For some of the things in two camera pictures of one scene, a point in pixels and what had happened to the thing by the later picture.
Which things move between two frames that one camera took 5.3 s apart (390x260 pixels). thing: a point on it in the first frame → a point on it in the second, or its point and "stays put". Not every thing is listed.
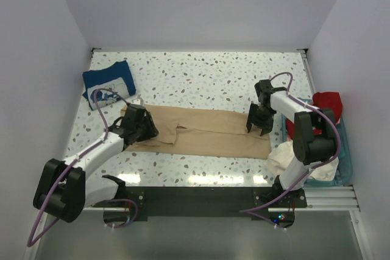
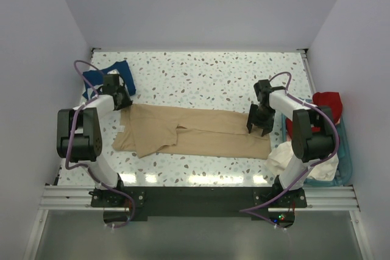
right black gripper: [265, 126] stays put
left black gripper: [151, 131] → [127, 101]
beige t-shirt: [214, 133] stays put
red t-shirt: [330, 100] stays put
